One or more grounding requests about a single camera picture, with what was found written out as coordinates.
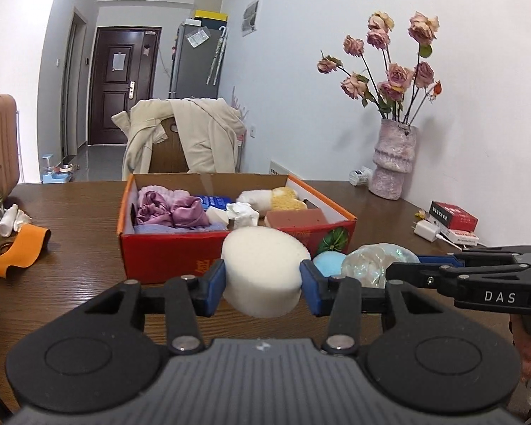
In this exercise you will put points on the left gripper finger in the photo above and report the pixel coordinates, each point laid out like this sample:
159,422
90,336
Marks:
482,257

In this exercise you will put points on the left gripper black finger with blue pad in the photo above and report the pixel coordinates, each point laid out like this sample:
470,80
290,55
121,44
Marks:
339,299
186,298

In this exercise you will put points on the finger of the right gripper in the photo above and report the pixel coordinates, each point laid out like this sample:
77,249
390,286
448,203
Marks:
438,276

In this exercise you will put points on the iridescent plastic ball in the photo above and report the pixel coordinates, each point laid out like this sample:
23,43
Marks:
369,263

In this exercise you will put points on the white round foam sponge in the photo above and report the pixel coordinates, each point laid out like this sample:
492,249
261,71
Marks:
262,271

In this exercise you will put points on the mauve satin cloth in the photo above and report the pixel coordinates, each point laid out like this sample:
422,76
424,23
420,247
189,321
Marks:
159,206

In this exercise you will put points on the person's right hand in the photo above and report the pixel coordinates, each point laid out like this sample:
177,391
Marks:
522,342

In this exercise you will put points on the light blue round sponge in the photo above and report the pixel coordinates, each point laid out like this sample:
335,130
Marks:
329,262

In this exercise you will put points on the red cigarette box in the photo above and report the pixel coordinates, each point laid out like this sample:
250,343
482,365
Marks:
453,217

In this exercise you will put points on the light purple folded cloth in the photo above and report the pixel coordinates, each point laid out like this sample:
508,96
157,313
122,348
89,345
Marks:
159,229

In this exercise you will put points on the white crumpled tissue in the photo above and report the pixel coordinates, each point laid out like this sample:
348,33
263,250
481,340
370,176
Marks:
235,215

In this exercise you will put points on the blue tissue pack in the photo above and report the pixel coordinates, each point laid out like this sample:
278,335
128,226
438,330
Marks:
218,202

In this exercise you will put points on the white orange plush toy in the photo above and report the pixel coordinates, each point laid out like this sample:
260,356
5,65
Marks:
278,199

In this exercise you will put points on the small white medicine bottle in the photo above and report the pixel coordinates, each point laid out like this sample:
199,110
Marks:
360,177

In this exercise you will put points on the pink textured ceramic vase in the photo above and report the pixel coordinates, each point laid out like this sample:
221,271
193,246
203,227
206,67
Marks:
394,156

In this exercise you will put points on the brown wooden chair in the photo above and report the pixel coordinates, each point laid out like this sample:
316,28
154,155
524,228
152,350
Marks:
168,156

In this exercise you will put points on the orange elastic band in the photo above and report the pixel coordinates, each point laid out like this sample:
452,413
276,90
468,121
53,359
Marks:
25,250

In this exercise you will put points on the beige coat on chair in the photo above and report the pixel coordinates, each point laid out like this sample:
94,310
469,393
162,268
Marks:
209,131

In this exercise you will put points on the blue pet feeder stand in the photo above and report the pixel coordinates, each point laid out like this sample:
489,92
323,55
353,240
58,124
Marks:
57,174

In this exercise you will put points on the dried pink rose bouquet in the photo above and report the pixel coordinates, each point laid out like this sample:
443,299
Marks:
370,74

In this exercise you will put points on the small white tube bottle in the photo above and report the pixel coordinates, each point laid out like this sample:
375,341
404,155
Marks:
13,220

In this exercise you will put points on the white umbrella on fridge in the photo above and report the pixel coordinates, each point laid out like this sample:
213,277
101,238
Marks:
217,59

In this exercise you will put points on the dark brown entrance door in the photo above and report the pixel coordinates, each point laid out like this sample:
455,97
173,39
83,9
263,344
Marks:
123,73

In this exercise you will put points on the grey refrigerator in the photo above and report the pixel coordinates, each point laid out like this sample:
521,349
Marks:
193,51

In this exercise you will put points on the yellow box on refrigerator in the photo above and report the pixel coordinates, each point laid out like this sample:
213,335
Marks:
217,16

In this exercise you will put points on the white wall charger plug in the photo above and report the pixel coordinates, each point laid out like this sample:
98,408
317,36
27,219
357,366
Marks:
427,230

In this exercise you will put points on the white wall radiator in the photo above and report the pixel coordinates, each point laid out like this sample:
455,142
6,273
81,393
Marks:
278,169

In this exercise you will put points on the wall electrical panel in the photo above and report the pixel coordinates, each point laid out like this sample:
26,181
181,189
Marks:
249,18

